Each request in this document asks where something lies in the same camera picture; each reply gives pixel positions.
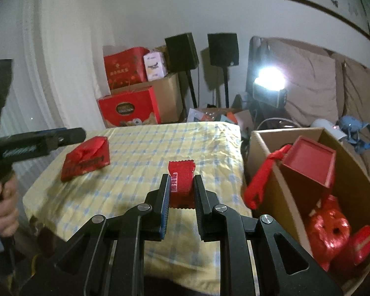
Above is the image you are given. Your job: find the red woven strap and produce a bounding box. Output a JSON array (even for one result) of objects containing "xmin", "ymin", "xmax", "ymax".
[{"xmin": 243, "ymin": 144, "xmax": 296, "ymax": 208}]

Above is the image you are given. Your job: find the red square gift box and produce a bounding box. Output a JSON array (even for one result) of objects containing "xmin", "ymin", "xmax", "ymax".
[{"xmin": 280, "ymin": 136, "xmax": 337, "ymax": 210}]

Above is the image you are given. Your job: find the brown carton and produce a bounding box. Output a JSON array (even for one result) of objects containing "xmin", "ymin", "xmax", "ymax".
[{"xmin": 111, "ymin": 72, "xmax": 184, "ymax": 124}]

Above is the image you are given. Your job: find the black speaker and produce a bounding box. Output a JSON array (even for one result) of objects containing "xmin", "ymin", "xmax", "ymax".
[
  {"xmin": 207, "ymin": 33, "xmax": 239, "ymax": 67},
  {"xmin": 164, "ymin": 32, "xmax": 199, "ymax": 72}
]

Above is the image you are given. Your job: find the white domed device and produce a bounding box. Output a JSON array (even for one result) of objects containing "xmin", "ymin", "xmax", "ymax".
[{"xmin": 310, "ymin": 119, "xmax": 347, "ymax": 139}]

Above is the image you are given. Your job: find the red carton with oval label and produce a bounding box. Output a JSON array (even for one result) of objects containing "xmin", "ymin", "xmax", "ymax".
[{"xmin": 98, "ymin": 86, "xmax": 162, "ymax": 128}]

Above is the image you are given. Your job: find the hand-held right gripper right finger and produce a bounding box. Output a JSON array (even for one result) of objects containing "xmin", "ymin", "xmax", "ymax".
[{"xmin": 194, "ymin": 175, "xmax": 343, "ymax": 296}]

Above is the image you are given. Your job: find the yellow checked cloth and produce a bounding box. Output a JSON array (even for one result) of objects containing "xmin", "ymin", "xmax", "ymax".
[{"xmin": 22, "ymin": 121, "xmax": 253, "ymax": 296}]

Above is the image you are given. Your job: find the white printed box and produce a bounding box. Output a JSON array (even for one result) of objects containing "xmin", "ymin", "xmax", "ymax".
[{"xmin": 143, "ymin": 51, "xmax": 168, "ymax": 81}]

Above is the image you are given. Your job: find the small red packet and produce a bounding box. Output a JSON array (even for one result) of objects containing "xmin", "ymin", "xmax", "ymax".
[{"xmin": 167, "ymin": 160, "xmax": 195, "ymax": 209}]

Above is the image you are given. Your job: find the black speaker stand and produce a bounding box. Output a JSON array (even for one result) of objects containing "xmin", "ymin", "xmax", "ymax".
[
  {"xmin": 185, "ymin": 69, "xmax": 198, "ymax": 108},
  {"xmin": 222, "ymin": 66, "xmax": 230, "ymax": 108}
]

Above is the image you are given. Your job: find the red raffia bundle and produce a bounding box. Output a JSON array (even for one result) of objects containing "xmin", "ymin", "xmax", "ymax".
[{"xmin": 307, "ymin": 195, "xmax": 352, "ymax": 272}]

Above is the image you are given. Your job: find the red tote bag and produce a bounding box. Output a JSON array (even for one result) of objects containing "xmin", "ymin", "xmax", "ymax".
[{"xmin": 61, "ymin": 136, "xmax": 111, "ymax": 182}]

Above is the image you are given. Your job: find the cardboard box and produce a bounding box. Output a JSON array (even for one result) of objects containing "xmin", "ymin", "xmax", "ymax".
[{"xmin": 249, "ymin": 128, "xmax": 370, "ymax": 296}]

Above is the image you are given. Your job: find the bright portable lamp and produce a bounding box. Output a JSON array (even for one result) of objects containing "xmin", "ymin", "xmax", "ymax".
[{"xmin": 252, "ymin": 68, "xmax": 288, "ymax": 108}]

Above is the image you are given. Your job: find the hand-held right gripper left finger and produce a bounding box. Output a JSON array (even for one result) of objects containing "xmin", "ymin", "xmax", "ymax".
[{"xmin": 28, "ymin": 173, "xmax": 170, "ymax": 296}]

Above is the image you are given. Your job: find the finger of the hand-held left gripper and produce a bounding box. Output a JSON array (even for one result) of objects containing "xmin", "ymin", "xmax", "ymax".
[{"xmin": 44, "ymin": 127, "xmax": 87, "ymax": 154}]

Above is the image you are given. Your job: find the blue strapped device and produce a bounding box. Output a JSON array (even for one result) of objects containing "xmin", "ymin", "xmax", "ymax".
[{"xmin": 337, "ymin": 116, "xmax": 370, "ymax": 153}]

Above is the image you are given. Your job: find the beige sofa cushion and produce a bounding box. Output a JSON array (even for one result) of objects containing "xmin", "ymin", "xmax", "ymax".
[
  {"xmin": 344, "ymin": 58, "xmax": 370, "ymax": 127},
  {"xmin": 268, "ymin": 40, "xmax": 336, "ymax": 127}
]

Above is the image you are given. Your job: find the brown sofa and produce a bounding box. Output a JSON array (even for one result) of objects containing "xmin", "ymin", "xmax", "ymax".
[{"xmin": 248, "ymin": 35, "xmax": 370, "ymax": 185}]

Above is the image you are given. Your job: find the carton of assorted clutter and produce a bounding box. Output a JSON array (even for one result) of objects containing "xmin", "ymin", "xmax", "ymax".
[{"xmin": 186, "ymin": 108, "xmax": 250, "ymax": 127}]

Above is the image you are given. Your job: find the person's left hand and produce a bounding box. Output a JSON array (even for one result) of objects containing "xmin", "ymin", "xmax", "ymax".
[{"xmin": 0, "ymin": 174, "xmax": 19, "ymax": 239}]

